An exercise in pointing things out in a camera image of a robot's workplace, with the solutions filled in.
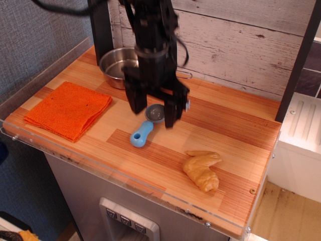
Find small steel pot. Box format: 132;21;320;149
98;47;193;90

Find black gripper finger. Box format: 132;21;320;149
125;86;147;114
164;96;187;128

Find dark right frame post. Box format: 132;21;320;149
275;0;320;123

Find clear acrylic edge guard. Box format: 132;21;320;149
4;116;280;239

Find orange folded cloth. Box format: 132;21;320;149
24;82;112;143

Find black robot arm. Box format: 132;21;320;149
120;1;190;128

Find toy chicken wing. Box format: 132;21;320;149
182;151;222;192

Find blue handled grey spoon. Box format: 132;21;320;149
130;104;165;148

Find white toy sink unit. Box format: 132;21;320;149
267;93;320;202

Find yellow object bottom left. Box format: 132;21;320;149
18;230;40;241

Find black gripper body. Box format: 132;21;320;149
122;54;190;105

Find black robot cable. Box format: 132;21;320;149
31;0;101;16

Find grey toy fridge cabinet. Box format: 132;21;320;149
45;154;229;240

